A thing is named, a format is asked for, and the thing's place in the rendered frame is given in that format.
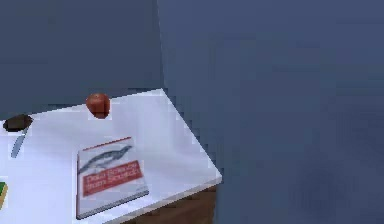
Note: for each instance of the red apple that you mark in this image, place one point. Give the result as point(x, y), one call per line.
point(98, 104)

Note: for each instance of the white topped wooden table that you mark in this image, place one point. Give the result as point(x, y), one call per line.
point(160, 140)

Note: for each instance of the white book with red band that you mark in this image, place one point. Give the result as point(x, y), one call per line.
point(110, 176)

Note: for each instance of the dark brown round lump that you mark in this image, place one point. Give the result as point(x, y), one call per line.
point(17, 122)

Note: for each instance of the green and yellow book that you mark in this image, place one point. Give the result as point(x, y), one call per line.
point(2, 193)

